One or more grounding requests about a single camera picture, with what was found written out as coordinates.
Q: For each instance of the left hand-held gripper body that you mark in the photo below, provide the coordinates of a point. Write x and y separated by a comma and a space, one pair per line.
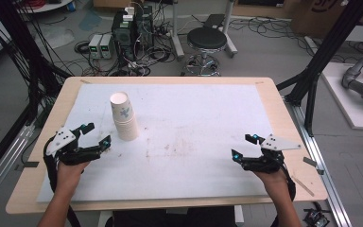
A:
63, 138

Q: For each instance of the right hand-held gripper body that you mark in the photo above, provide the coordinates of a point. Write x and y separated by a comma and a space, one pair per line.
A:
277, 143

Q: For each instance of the stack of paper cups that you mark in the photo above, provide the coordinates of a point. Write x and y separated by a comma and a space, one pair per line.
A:
125, 119

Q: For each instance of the person's left hand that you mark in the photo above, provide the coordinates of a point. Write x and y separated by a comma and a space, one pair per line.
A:
69, 176

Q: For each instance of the person's right hand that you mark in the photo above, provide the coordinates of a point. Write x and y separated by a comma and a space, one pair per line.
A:
274, 183

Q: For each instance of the grey tape strip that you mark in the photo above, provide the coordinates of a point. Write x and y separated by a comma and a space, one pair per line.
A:
312, 162

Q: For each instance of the black tape strip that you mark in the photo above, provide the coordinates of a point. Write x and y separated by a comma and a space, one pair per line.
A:
28, 164

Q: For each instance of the wooden table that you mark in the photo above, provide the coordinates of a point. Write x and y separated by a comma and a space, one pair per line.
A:
274, 94

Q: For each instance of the thin wooden stick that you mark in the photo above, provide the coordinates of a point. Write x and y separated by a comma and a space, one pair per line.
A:
303, 186

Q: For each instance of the white table mat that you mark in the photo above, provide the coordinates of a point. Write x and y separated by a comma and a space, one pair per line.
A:
186, 126

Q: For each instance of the white floor board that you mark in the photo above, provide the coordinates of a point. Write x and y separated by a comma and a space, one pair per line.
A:
349, 107

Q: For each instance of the grey bench power supply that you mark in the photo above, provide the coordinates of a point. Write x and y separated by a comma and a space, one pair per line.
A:
106, 46
95, 46

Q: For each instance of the small black device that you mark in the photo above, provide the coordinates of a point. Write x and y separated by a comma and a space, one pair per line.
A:
315, 217

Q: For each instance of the person's dark clothing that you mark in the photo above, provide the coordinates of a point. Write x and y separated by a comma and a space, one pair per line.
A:
170, 219

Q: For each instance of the black computer tower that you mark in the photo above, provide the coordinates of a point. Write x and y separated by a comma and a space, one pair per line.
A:
145, 26
123, 34

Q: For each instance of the white metal stand leg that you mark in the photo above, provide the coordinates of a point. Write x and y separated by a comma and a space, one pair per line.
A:
230, 38
177, 38

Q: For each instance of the black round stool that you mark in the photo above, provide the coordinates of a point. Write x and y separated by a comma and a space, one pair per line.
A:
206, 39

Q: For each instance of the white power adapter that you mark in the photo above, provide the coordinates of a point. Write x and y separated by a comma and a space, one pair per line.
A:
128, 14

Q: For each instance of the blue tape roll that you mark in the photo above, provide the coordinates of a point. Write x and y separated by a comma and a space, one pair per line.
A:
71, 6

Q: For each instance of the black flat panel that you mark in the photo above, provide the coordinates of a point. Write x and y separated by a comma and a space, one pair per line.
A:
214, 20

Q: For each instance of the white round table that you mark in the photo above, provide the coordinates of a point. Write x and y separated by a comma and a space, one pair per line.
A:
48, 6

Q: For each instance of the cardboard box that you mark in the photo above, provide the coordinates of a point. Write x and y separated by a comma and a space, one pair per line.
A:
321, 15

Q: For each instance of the aluminium floor rail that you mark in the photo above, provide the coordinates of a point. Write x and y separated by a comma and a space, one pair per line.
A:
321, 176
3, 167

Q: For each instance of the black metal frame post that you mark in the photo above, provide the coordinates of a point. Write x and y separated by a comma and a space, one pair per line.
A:
22, 47
327, 47

